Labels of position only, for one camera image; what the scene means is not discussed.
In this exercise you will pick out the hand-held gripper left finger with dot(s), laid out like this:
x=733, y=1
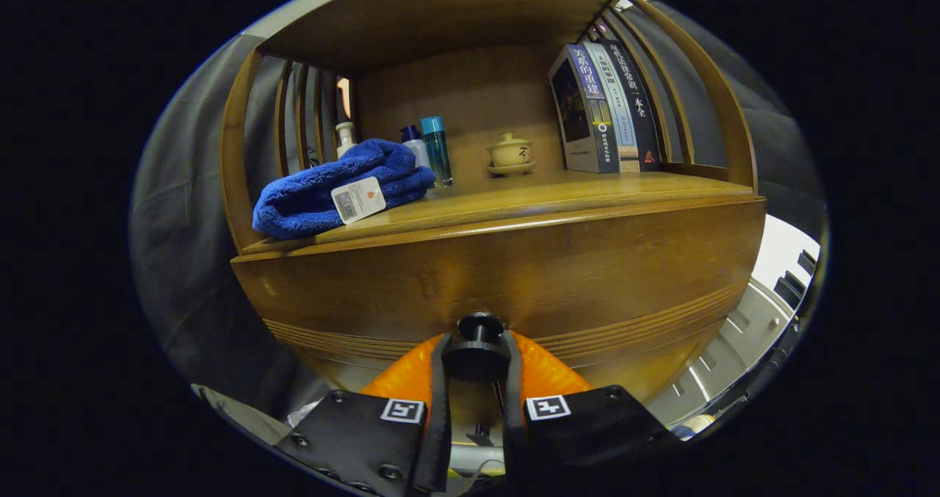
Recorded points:
x=367, y=438

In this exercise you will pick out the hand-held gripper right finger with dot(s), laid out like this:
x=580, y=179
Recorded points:
x=587, y=438

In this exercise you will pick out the black drawer knob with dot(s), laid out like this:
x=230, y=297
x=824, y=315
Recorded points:
x=476, y=354

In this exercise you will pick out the wooden drawer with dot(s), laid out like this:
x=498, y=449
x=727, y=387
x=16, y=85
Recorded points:
x=514, y=277

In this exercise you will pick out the wooden countertop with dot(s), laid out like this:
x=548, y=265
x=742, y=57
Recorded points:
x=529, y=192

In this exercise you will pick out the wooden cabinet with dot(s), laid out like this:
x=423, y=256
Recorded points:
x=440, y=12

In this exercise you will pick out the blue folded towel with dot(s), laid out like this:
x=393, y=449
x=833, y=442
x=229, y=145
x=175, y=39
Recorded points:
x=308, y=196

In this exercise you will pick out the white side table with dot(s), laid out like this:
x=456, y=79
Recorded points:
x=778, y=251

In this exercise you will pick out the white bottle with blue cap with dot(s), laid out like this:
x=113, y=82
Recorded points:
x=416, y=148

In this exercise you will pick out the teal clear bottle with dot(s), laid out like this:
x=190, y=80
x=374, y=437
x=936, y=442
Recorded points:
x=437, y=152

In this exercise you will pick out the beige lidded teacup with saucer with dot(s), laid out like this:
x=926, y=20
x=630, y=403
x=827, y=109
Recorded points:
x=510, y=153

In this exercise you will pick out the white pump bottle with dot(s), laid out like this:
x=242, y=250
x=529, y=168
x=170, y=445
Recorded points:
x=345, y=139

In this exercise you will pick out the book with black spine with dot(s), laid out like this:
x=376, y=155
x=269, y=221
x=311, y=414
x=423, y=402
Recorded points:
x=642, y=122

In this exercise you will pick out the book with blue spine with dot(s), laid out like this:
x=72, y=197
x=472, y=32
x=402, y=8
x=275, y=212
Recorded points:
x=580, y=115

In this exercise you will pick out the book with pale spine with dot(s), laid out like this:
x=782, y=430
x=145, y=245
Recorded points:
x=617, y=115

